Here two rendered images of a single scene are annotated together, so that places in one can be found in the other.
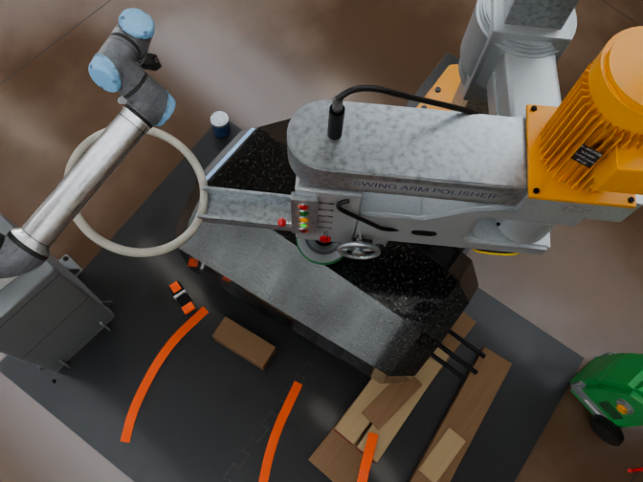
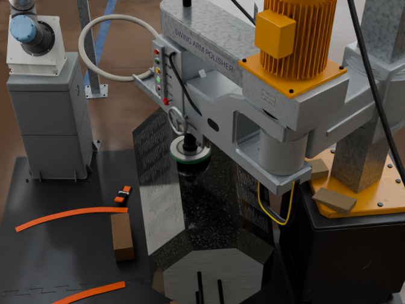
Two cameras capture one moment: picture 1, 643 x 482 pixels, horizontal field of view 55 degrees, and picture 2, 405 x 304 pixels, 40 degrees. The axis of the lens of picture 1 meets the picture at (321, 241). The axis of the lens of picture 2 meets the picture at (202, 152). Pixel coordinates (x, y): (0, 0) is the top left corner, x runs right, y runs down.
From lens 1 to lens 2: 1.96 m
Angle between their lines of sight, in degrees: 40
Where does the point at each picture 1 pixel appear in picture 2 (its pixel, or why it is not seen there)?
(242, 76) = not seen: hidden behind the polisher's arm
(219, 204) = (150, 82)
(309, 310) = (149, 191)
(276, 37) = not seen: hidden behind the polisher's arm
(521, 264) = not seen: outside the picture
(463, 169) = (224, 42)
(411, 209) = (210, 94)
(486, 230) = (251, 152)
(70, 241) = (109, 137)
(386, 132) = (210, 15)
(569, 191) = (261, 71)
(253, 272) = (147, 157)
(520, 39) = (359, 59)
